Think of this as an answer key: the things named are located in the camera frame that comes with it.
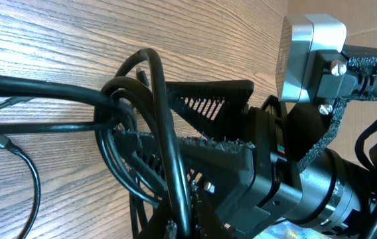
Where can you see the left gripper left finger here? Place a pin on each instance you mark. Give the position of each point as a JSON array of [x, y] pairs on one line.
[[161, 224]]

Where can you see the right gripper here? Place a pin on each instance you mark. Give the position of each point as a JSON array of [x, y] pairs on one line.
[[254, 198]]

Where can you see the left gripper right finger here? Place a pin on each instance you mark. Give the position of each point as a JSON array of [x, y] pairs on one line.
[[206, 223]]

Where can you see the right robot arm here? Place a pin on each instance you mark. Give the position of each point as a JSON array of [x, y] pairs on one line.
[[352, 209]]

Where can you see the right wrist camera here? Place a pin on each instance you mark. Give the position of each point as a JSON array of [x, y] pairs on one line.
[[301, 37]]

